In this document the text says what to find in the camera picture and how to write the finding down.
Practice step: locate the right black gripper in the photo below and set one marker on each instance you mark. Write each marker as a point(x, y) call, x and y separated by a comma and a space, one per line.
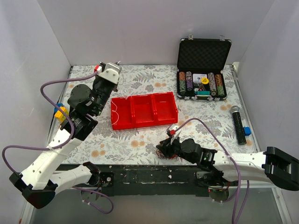
point(168, 146)

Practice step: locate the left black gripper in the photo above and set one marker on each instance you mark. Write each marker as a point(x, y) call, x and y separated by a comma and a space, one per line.
point(103, 84)

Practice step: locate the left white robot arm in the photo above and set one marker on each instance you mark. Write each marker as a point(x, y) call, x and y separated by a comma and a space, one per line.
point(38, 183)

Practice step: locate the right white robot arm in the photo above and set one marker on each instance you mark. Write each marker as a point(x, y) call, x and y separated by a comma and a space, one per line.
point(273, 165)

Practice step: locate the red three-compartment tray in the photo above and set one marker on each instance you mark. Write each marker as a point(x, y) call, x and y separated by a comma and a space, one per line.
point(147, 110)

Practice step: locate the yellow green toy brick house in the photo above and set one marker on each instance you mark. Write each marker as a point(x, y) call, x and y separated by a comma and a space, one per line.
point(58, 115)

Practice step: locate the black microphone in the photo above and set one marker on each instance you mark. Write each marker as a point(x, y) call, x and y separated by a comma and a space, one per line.
point(240, 133)

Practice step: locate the small blue block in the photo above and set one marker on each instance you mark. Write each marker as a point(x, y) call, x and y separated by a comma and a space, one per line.
point(247, 131)

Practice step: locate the black poker chip case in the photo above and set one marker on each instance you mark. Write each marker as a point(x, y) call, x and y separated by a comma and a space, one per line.
point(200, 67)

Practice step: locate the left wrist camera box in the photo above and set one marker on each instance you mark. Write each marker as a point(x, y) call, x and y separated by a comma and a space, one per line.
point(109, 71)

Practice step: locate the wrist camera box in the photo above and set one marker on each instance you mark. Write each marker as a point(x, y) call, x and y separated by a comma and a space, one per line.
point(173, 132)
point(109, 71)

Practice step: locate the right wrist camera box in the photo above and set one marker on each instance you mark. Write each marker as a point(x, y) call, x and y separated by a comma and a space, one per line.
point(173, 132)

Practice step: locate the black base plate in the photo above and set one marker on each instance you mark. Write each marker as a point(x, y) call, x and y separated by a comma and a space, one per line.
point(149, 180)

